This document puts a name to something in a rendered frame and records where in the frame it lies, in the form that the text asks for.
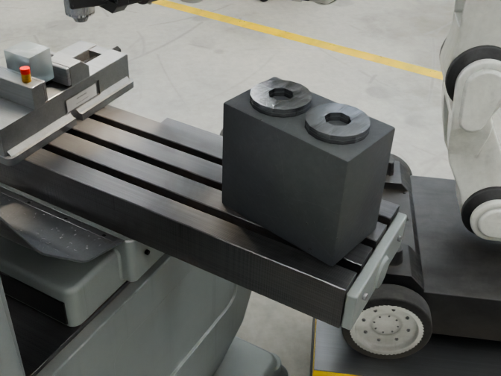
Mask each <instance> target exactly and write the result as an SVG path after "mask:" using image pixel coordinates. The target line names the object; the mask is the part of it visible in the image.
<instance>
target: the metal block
mask: <svg viewBox="0 0 501 376"><path fill-rule="evenodd" d="M4 56H5V60H6V64H7V68H8V69H12V70H14V71H17V72H20V67H22V66H29V67H30V71H31V77H34V78H38V79H40V80H43V81H45V82H47V81H50V80H51V79H52V78H54V72H53V66H52V62H51V52H50V48H49V47H46V46H42V45H39V44H36V43H33V42H30V41H27V40H23V41H21V42H20V43H17V44H16V45H14V46H11V47H9V48H6V49H5V50H4Z"/></svg>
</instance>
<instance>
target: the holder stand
mask: <svg viewBox="0 0 501 376"><path fill-rule="evenodd" d="M394 132H395V127H393V126H391V125H388V124H386V123H384V122H381V121H379V120H377V119H374V118H372V117H369V116H368V115H367V114H366V113H365V112H363V111H362V110H360V109H358V108H357V107H353V106H350V105H347V104H339V103H337V102H334V101H332V100H329V99H328V98H324V97H323V96H321V95H318V94H315V93H313V92H310V91H309V89H308V88H306V87H305V86H303V85H302V84H299V83H296V82H293V81H286V80H283V79H280V78H278V77H273V78H270V79H268V80H267V81H263V82H261V83H258V84H256V85H255V86H254V87H252V88H251V89H249V90H247V91H245V92H243V93H241V94H239V95H237V96H236V97H234V98H232V99H230V100H228V101H226V102H225V103H224V108H223V155H222V204H224V205H226V206H227V207H229V208H231V209H232V210H235V211H236V212H237V213H240V214H241V215H243V216H245V217H246V218H248V219H250V220H251V221H253V222H255V223H257V224H258V225H260V226H262V227H264V228H265V229H267V230H269V231H270V232H272V233H274V234H276V235H278V236H279V237H281V238H283V239H284V240H286V241H288V242H290V243H291V244H292V245H295V246H297V247H298V248H300V249H302V250H303V251H305V252H306V253H308V254H311V255H312V256H313V257H316V258H317V259H319V260H320V261H322V262H324V263H326V264H327V265H329V266H334V265H335V264H336V263H337V262H338V261H339V260H341V259H342V258H343V257H344V256H345V255H346V254H348V253H349V252H350V251H351V250H352V249H354V248H355V247H356V246H357V245H358V244H359V243H360V242H361V241H362V240H363V239H365V238H366V237H367V236H368V235H369V234H371V233H372V232H373V231H374V230H375V229H376V224H377V219H378V215H379V209H380V204H381V200H382V193H383V189H384V185H385V178H386V174H387V169H388V162H389V158H390V154H391V147H392V143H393V138H394Z"/></svg>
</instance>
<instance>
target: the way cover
mask: <svg viewBox="0 0 501 376"><path fill-rule="evenodd" d="M2 194H3V195H2ZM9 196H10V197H9ZM4 197H5V198H4ZM9 200H10V201H9ZM24 213H25V214H24ZM35 213H36V214H35ZM52 216H53V217H52ZM65 221H67V222H65ZM81 223H82V224H81ZM17 229H18V230H17ZM42 229H43V230H42ZM21 230H22V231H21ZM75 230H76V231H75ZM88 230H89V231H88ZM62 234H64V235H62ZM74 234H76V235H74ZM0 236H2V237H5V238H7V239H9V240H11V241H13V242H15V243H18V244H20V245H22V246H24V247H26V248H29V249H31V250H33V251H36V252H38V253H39V254H41V255H45V256H48V257H56V258H60V259H64V260H71V261H75V262H79V263H85V262H89V261H90V260H93V259H95V258H96V257H98V256H100V255H102V254H103V253H105V252H107V251H109V250H110V249H112V248H115V247H116V246H117V245H120V244H121V243H123V242H124V240H123V239H120V238H118V237H116V236H113V235H111V234H109V233H106V232H104V231H101V230H99V229H97V228H94V227H93V226H91V225H88V224H86V223H83V222H81V221H79V220H77V219H74V218H72V217H70V216H67V215H65V214H63V213H60V212H58V211H56V210H53V209H51V208H50V207H46V206H45V205H42V204H40V203H37V202H35V201H33V200H30V199H29V198H26V197H24V196H22V195H19V194H17V193H15V192H12V191H10V190H8V189H5V188H4V187H0ZM60 237H61V238H60ZM62 237H63V238H62ZM42 238H44V239H42ZM98 238H100V239H98ZM94 239H95V240H94ZM32 240H33V241H32ZM40 241H41V242H40ZM42 242H43V243H42ZM49 242H50V243H49ZM70 242H71V243H70ZM47 243H48V244H47ZM100 244H101V245H100ZM87 245H88V246H87ZM99 245H100V246H99ZM35 246H36V247H35ZM52 248H53V249H52ZM86 248H88V249H86ZM55 249H56V250H55ZM74 249H75V250H74ZM76 250H77V251H76ZM56 252H57V253H56Z"/></svg>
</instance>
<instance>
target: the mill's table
mask: <svg viewBox="0 0 501 376"><path fill-rule="evenodd" d="M76 120H77V125H76V126H74V127H73V128H71V129H70V130H68V131H67V132H65V133H64V134H62V135H60V136H59V137H58V138H56V139H55V140H53V141H51V142H50V143H49V144H47V145H45V146H43V147H42V148H41V149H39V150H38V151H36V152H34V153H33V154H32V155H30V156H29V157H27V158H25V159H24V160H22V161H21V162H19V163H17V164H16V165H14V166H6V165H4V164H2V163H0V182H2V183H3V184H6V185H8V186H10V187H13V188H15V189H18V190H20V191H22V192H25V193H27V194H29V195H32V196H33V197H36V198H38V199H41V200H43V201H46V202H48V203H49V204H53V205H54V206H57V207H59V208H61V209H64V210H66V211H69V212H70V213H74V214H75V215H77V216H80V217H82V218H85V219H87V220H89V221H91V222H94V223H96V224H98V225H101V226H103V227H105V228H108V229H110V230H112V231H115V232H116V233H119V234H121V235H124V236H126V237H129V238H131V239H134V240H136V241H137V242H140V243H142V244H145V245H147V246H149V247H152V248H154V249H156V250H158V251H161V252H163V253H165V254H168V255H170V256H173V257H175V258H177V259H179V260H182V261H184V262H186V263H189V264H191V265H193V266H196V267H198V268H200V269H203V270H204V271H207V272H209V273H212V274H214V275H217V276H219V277H220V278H223V279H225V280H228V281H230V282H232V283H235V284H237V285H240V286H242V287H244V288H246V289H249V290H251V291H253V292H256V293H258V294H260V295H263V296H265V297H267V298H270V299H272V300H274V301H277V302H279V303H281V304H284V305H286V306H287V307H290V308H292V309H295V310H297V311H300V312H302V313H305V314H306V315H308V316H311V317H313V318H315V319H318V320H320V321H322V322H325V323H327V324H329V325H332V326H334V327H336V328H340V326H342V327H343V328H346V329H348V330H351V329H352V327H353V326H354V324H355V323H356V320H357V319H358V317H359V316H360V314H361V312H362V311H363V309H364V308H365V305H366V304H367V302H368V301H369V299H370V297H371V296H372V294H373V292H374V290H375V289H378V288H379V287H380V286H381V284H382V282H383V280H384V278H385V275H386V272H387V270H388V266H389V264H390V262H391V261H392V259H393V257H394V255H395V254H396V253H397V250H398V248H399V247H400V244H401V241H402V237H403V232H404V227H405V224H406V218H407V215H406V214H404V213H398V211H399V207H400V205H398V204H394V203H391V202H390V201H386V200H383V199H382V200H381V204H380V209H379V215H378V219H377V224H376V229H375V230H374V231H373V232H372V233H371V234H369V235H368V236H367V237H366V238H365V239H363V240H362V241H361V242H360V243H359V244H358V245H357V246H356V247H355V248H354V249H352V250H351V251H350V252H349V253H348V254H346V255H345V256H344V257H343V258H342V259H341V260H339V261H338V262H337V263H336V264H335V265H334V266H329V265H327V264H326V263H324V262H322V261H320V260H319V259H317V258H316V257H313V256H312V255H311V254H308V253H306V252H305V251H303V250H302V249H300V248H298V247H297V246H295V245H292V244H291V243H290V242H288V241H286V240H284V239H283V238H281V237H279V236H278V235H276V234H274V233H272V232H270V231H269V230H267V229H265V228H264V227H262V226H260V225H258V224H257V223H255V222H253V221H251V220H250V219H248V218H246V217H245V216H243V215H241V214H240V213H237V212H236V211H235V210H232V209H231V208H229V207H227V206H226V205H224V204H222V155H223V144H221V143H218V142H215V141H212V140H208V139H206V138H203V137H200V136H197V135H195V134H191V133H189V132H186V131H182V130H180V129H177V128H174V127H172V126H169V125H165V124H163V123H160V122H156V121H154V120H152V119H148V118H145V117H143V116H139V115H136V114H134V113H131V112H128V111H126V110H122V109H119V108H117V107H113V106H110V105H106V106H105V107H103V108H101V109H100V110H99V111H97V112H96V113H94V114H92V115H91V116H90V117H88V118H86V119H85V120H83V121H82V120H80V119H76Z"/></svg>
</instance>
